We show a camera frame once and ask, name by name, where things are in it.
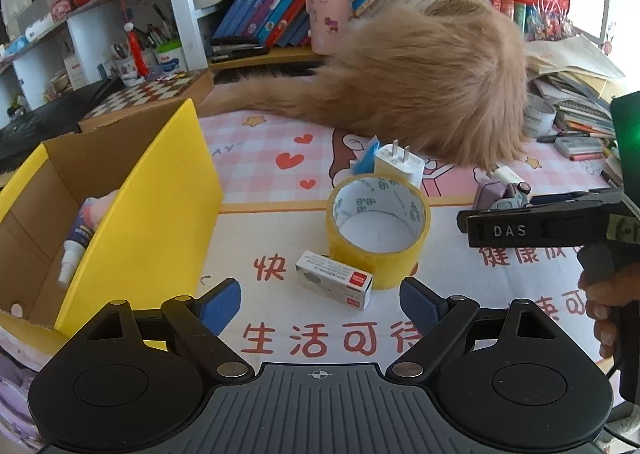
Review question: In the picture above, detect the person's right hand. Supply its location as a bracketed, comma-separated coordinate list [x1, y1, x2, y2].
[580, 264, 640, 360]

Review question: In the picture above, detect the pile of books and papers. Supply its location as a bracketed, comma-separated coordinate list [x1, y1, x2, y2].
[525, 36, 628, 145]

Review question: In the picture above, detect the blue plastic piece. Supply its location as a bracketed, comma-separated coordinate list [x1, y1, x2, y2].
[350, 136, 382, 175]

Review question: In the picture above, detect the small white box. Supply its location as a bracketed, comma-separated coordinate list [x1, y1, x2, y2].
[295, 250, 375, 311]

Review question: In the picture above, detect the pink checked cloth desktop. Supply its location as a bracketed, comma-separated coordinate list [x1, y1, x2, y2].
[197, 111, 626, 370]

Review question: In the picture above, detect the black keyboard piano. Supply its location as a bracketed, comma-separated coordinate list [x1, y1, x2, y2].
[0, 78, 126, 171]

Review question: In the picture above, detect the grey pencil case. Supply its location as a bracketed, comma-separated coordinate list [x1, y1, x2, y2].
[554, 136, 607, 161]

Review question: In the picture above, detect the red tassel ornament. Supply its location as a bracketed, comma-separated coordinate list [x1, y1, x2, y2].
[125, 24, 151, 78]

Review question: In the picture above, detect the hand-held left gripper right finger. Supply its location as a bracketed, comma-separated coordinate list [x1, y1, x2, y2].
[386, 276, 558, 381]

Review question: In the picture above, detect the yellow cardboard box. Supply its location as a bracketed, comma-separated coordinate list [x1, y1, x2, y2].
[0, 98, 224, 356]

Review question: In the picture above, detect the row of blue books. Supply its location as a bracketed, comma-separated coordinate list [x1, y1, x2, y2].
[212, 0, 387, 49]

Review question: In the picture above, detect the pink printed cup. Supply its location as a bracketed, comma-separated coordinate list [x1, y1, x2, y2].
[304, 0, 353, 55]

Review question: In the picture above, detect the fluffy orange cat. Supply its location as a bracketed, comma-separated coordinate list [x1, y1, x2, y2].
[200, 0, 531, 169]

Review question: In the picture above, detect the purple cloth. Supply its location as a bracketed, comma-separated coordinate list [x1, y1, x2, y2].
[0, 334, 47, 450]

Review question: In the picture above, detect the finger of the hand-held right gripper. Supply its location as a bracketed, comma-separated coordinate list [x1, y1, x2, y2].
[457, 188, 626, 248]

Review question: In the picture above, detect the checkered wooden board box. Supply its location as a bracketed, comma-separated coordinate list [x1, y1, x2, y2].
[80, 68, 216, 133]

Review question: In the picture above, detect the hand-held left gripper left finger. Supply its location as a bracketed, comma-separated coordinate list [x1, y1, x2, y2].
[80, 278, 255, 382]

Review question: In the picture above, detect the yellow tape roll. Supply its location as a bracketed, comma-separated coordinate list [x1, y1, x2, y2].
[327, 174, 432, 291]

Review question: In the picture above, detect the white pen cup green rim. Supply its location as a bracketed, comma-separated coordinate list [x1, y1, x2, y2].
[157, 41, 189, 75]

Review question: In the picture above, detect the white tape roll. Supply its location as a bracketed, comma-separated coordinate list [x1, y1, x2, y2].
[522, 94, 558, 139]

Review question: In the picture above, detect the white charger plug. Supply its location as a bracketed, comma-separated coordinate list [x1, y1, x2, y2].
[374, 139, 425, 187]

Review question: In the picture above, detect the printed desk mat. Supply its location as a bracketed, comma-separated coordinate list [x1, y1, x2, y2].
[197, 111, 623, 370]

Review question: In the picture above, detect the white spray bottle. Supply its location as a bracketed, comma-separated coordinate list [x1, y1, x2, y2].
[57, 196, 108, 291]

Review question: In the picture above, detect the grey purple toy car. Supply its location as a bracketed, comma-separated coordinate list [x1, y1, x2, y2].
[472, 166, 534, 213]

